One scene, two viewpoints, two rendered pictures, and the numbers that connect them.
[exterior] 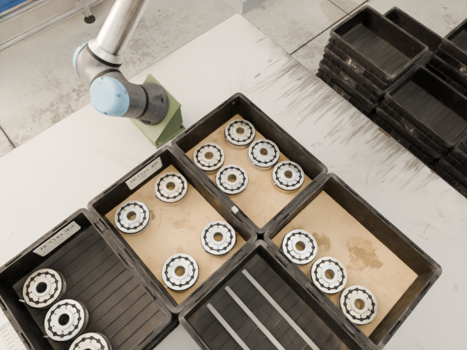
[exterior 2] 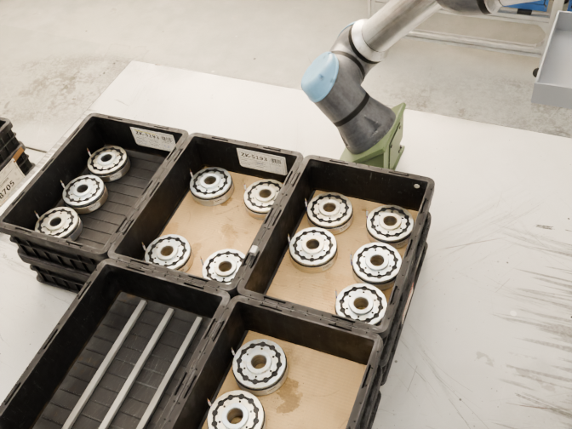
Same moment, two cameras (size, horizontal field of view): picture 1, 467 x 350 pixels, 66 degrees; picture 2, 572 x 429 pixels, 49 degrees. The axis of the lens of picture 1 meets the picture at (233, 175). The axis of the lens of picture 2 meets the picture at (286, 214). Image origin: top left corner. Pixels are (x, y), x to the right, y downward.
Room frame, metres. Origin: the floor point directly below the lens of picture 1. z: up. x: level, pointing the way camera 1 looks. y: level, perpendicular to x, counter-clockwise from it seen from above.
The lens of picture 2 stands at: (0.22, -0.79, 1.92)
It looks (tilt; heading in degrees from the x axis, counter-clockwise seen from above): 49 degrees down; 76
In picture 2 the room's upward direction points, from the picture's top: 10 degrees counter-clockwise
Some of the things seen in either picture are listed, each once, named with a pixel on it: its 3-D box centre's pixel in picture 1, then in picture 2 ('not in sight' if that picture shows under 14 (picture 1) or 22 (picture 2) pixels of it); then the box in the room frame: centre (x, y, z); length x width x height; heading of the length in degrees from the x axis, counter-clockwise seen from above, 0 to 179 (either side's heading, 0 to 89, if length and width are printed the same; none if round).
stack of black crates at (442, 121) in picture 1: (418, 121); not in sight; (1.13, -0.96, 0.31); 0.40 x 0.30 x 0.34; 45
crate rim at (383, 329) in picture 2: (248, 157); (340, 236); (0.52, -0.04, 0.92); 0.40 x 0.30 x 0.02; 47
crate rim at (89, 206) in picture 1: (171, 221); (210, 205); (0.30, 0.16, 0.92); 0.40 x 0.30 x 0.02; 47
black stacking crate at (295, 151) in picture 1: (247, 165); (341, 251); (0.52, -0.04, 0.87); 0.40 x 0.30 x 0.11; 47
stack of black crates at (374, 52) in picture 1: (363, 70); not in sight; (1.41, -0.67, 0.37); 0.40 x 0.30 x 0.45; 45
